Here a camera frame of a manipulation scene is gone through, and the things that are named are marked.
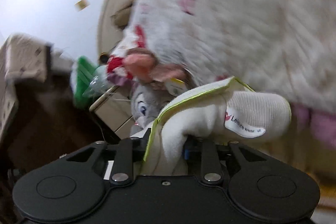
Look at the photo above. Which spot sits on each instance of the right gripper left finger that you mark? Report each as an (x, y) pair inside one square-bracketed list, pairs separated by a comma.
[(128, 151)]

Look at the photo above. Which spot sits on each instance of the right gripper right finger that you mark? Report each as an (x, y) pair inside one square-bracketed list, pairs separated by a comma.
[(202, 160)]

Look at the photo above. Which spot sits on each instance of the white waffle garment green trim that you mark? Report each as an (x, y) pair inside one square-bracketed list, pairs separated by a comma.
[(222, 111)]

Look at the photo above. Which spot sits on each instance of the grey plush bunny toy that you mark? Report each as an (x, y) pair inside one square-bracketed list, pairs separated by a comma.
[(149, 93)]

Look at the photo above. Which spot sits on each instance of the green plastic bag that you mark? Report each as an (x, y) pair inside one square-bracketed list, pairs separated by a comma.
[(88, 82)]

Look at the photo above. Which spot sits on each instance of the dark wooden dresser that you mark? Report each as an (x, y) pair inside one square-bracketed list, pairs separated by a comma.
[(39, 121)]

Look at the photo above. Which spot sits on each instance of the beige headboard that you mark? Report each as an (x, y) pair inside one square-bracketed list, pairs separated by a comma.
[(108, 34)]

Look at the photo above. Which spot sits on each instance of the quilted bear bedspread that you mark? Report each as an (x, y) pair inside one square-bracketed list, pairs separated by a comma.
[(281, 46)]

